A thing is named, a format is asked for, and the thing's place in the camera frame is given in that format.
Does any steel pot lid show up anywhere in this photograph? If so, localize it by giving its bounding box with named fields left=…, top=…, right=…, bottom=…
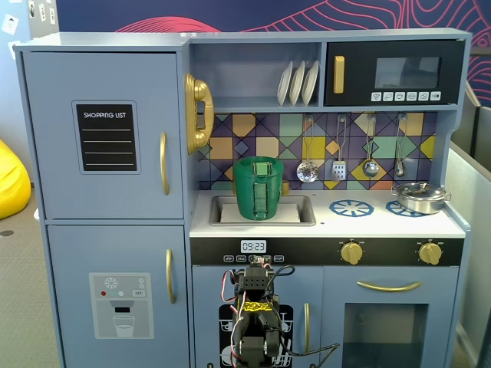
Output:
left=394, top=182, right=447, bottom=201

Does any green plastic container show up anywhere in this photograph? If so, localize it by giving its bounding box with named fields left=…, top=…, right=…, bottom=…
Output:
left=233, top=168, right=284, bottom=222

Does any colourful tile backsplash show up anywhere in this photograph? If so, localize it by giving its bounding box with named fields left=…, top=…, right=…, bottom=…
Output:
left=197, top=112, right=438, bottom=192

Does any steel slotted skimmer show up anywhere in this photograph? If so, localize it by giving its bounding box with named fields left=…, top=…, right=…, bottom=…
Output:
left=295, top=114, right=320, bottom=184

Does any white digital clock display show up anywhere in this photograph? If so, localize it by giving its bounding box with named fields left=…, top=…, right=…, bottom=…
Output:
left=240, top=239, right=268, bottom=254

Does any grey toy sink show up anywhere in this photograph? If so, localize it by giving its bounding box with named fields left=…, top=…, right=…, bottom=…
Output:
left=209, top=194, right=318, bottom=227

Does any black control panel strip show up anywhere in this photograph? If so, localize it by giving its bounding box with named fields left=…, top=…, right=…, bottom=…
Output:
left=190, top=237, right=465, bottom=267

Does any steel slotted spatula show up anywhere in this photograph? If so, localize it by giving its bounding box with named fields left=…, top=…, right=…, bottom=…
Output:
left=331, top=114, right=349, bottom=181

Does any white toy plate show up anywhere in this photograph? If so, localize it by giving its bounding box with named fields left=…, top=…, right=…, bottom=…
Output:
left=301, top=60, right=320, bottom=107
left=276, top=61, right=295, bottom=107
left=288, top=60, right=307, bottom=107

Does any gold toy telephone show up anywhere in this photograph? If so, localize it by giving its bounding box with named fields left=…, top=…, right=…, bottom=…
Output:
left=183, top=72, right=216, bottom=156

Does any blue dishwasher door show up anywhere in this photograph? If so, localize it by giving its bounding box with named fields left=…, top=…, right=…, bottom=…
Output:
left=191, top=264, right=325, bottom=368

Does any steel ladle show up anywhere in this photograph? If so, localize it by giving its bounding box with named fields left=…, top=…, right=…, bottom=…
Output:
left=362, top=113, right=381, bottom=179

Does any gold stove knob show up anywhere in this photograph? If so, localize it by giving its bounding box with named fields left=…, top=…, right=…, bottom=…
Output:
left=417, top=241, right=443, bottom=266
left=338, top=240, right=365, bottom=265

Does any blue oven door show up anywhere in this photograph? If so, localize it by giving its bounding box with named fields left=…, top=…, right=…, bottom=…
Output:
left=323, top=265, right=460, bottom=368

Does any black shopping list board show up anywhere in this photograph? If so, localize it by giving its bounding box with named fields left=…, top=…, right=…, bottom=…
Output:
left=71, top=100, right=142, bottom=176

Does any steel small spoon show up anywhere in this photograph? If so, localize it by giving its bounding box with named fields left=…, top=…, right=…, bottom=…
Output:
left=394, top=113, right=409, bottom=178

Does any black microwave door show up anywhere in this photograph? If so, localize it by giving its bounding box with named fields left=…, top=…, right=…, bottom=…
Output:
left=324, top=38, right=466, bottom=107

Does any steel toy pot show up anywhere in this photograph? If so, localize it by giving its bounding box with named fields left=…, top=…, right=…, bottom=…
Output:
left=390, top=183, right=453, bottom=215

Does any blue lower fridge door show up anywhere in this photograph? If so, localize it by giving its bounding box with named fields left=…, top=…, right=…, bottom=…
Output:
left=45, top=224, right=192, bottom=368

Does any blue fridge door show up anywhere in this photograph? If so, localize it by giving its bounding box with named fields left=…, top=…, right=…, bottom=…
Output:
left=21, top=51, right=186, bottom=222
left=45, top=224, right=192, bottom=368

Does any blue toy kitchen unit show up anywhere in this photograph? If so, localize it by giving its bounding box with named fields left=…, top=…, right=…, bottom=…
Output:
left=13, top=28, right=473, bottom=368

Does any blue upper fridge door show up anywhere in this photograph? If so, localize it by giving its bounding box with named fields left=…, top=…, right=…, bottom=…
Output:
left=21, top=51, right=186, bottom=222

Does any grey water dispenser sticker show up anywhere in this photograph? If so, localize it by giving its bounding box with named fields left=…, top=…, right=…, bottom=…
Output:
left=88, top=271, right=155, bottom=340

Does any grey office partition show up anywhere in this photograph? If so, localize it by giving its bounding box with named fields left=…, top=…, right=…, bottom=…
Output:
left=447, top=137, right=491, bottom=368

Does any yellow beanbag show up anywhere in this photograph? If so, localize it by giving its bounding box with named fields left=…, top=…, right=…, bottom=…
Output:
left=0, top=138, right=32, bottom=221

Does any gold upper fridge handle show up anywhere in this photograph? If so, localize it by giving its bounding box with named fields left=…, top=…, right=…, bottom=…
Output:
left=159, top=131, right=171, bottom=196

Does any gold fridge handle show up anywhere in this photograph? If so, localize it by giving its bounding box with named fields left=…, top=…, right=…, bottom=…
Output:
left=165, top=248, right=178, bottom=306
left=159, top=131, right=171, bottom=196

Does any gold lower fridge handle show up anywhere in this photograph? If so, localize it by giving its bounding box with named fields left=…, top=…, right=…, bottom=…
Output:
left=165, top=248, right=178, bottom=306

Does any gold microwave handle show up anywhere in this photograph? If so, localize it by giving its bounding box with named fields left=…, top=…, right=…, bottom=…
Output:
left=332, top=55, right=346, bottom=95

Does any gold dishwasher handle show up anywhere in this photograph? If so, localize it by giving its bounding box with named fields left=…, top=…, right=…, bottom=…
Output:
left=303, top=302, right=311, bottom=356

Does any gold oven handle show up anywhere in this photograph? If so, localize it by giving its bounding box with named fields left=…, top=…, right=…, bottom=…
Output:
left=356, top=280, right=423, bottom=294

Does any black power cable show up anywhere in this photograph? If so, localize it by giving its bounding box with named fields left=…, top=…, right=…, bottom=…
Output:
left=282, top=342, right=341, bottom=368

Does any grey wall board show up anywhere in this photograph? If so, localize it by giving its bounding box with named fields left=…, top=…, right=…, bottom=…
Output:
left=28, top=0, right=61, bottom=40

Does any white wall socket card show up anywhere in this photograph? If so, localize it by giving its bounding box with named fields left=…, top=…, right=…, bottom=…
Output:
left=0, top=13, right=20, bottom=34

